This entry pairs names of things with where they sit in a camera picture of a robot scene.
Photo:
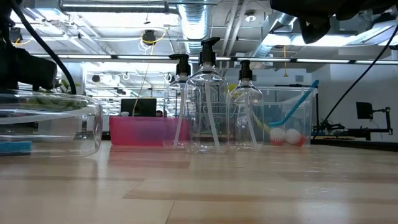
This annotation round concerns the clear plastic pump bottle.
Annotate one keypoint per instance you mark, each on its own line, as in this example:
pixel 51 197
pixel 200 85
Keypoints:
pixel 93 124
pixel 245 71
pixel 183 65
pixel 207 53

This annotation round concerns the person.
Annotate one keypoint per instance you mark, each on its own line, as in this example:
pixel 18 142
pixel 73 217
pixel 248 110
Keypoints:
pixel 159 114

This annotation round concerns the silver ribbed ventilation duct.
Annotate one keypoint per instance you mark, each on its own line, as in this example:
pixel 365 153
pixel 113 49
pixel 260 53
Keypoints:
pixel 194 25

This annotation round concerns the teal dish brush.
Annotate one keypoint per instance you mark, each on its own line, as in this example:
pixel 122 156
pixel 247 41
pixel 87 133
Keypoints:
pixel 299 102

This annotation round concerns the background black robot arm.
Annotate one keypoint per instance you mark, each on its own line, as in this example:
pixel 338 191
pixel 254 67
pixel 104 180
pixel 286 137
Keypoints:
pixel 329 127

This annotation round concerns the blue cellulose sponge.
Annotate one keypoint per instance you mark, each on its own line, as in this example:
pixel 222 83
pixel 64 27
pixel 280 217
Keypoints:
pixel 15 147

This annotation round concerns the silver slanted ventilation duct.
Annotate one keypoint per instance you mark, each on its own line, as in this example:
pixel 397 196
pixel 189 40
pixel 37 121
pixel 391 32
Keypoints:
pixel 273 28

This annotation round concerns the pink plastic tray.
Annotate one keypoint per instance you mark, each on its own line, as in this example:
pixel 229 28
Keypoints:
pixel 140 130

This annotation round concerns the black aluminium table frame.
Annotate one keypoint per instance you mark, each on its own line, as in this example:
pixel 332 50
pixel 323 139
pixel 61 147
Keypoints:
pixel 373 145

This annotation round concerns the clear plastic bin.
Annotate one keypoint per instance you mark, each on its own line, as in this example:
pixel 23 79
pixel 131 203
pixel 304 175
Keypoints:
pixel 306 124

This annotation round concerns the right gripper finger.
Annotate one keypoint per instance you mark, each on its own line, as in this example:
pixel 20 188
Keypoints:
pixel 314 29

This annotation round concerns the black background computer monitor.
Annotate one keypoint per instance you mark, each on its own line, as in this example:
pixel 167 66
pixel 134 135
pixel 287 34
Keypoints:
pixel 146 107

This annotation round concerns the yellow-green dish brush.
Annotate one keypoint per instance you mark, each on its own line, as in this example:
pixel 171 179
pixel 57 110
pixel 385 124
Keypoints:
pixel 262 124

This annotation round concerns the red dish brush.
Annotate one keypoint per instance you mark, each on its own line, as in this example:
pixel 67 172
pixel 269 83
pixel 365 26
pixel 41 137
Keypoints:
pixel 276 135
pixel 293 137

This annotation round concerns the green plant in white pot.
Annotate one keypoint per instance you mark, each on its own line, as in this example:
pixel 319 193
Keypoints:
pixel 66 85

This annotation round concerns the black monitor on arm mount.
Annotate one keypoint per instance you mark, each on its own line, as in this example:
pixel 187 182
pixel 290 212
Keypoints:
pixel 363 110

